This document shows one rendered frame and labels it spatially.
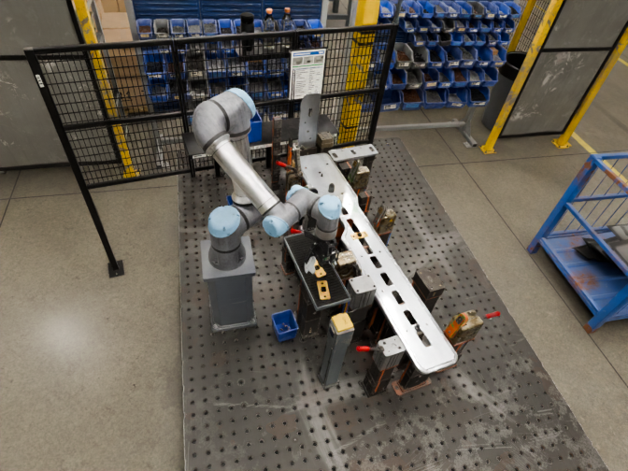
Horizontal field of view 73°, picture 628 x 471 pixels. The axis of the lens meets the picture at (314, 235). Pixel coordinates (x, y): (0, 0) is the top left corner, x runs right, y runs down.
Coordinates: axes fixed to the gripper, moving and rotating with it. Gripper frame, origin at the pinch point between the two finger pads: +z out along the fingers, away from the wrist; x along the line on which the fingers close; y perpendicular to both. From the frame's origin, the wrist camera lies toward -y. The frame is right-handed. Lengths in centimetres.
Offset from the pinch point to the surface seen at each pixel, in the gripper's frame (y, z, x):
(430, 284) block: 19, 15, 46
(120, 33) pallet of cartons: -347, 45, -10
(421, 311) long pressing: 27.5, 17.8, 35.7
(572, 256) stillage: 6, 102, 231
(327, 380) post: 27, 42, -6
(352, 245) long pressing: -15.7, 17.9, 29.6
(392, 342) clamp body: 35.8, 11.8, 13.0
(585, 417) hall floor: 91, 118, 146
